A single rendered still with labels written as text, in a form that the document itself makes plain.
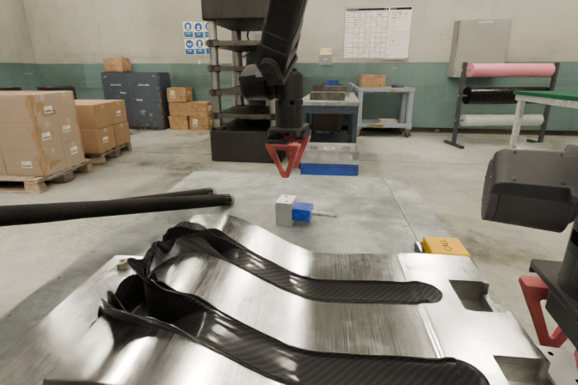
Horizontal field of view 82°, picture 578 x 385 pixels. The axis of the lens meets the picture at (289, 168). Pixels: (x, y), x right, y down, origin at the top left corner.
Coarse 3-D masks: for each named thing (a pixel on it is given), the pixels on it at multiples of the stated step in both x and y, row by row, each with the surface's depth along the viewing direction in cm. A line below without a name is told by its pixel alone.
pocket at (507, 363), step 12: (504, 360) 28; (516, 360) 28; (528, 360) 28; (540, 360) 28; (504, 372) 29; (516, 372) 29; (528, 372) 29; (540, 372) 28; (516, 384) 29; (528, 384) 29; (540, 384) 28; (552, 384) 27
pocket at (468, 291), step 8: (448, 280) 39; (456, 280) 39; (464, 280) 38; (456, 288) 39; (464, 288) 39; (472, 288) 39; (480, 288) 39; (488, 288) 38; (464, 296) 39; (472, 296) 39; (480, 296) 39; (488, 296) 38; (464, 304) 38; (472, 304) 38; (480, 304) 38; (488, 304) 37; (496, 312) 36
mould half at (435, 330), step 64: (128, 256) 49; (192, 256) 35; (320, 256) 45; (384, 256) 44; (448, 256) 43; (64, 320) 36; (256, 320) 30; (320, 320) 33; (384, 320) 33; (448, 320) 32; (512, 320) 32; (0, 384) 29; (64, 384) 21; (128, 384) 21; (192, 384) 23; (256, 384) 25
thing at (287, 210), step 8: (280, 200) 72; (288, 200) 72; (296, 200) 75; (280, 208) 71; (288, 208) 71; (296, 208) 71; (304, 208) 71; (312, 208) 73; (280, 216) 72; (288, 216) 71; (296, 216) 71; (304, 216) 71; (320, 216) 72; (328, 216) 71; (336, 216) 71; (280, 224) 72; (288, 224) 72
